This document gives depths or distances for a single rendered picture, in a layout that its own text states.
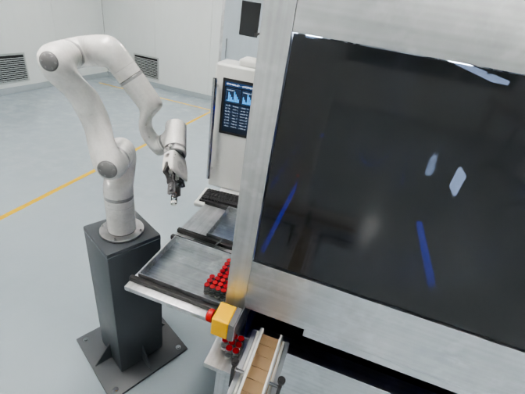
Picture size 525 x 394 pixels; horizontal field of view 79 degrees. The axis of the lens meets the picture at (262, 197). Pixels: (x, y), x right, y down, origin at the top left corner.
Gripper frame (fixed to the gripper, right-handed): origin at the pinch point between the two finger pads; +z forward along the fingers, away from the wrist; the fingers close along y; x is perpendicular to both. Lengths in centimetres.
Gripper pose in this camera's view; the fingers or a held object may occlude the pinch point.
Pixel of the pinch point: (173, 190)
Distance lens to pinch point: 119.7
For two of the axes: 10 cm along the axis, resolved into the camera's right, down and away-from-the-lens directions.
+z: 1.1, 8.6, -5.0
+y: 3.7, 4.3, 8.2
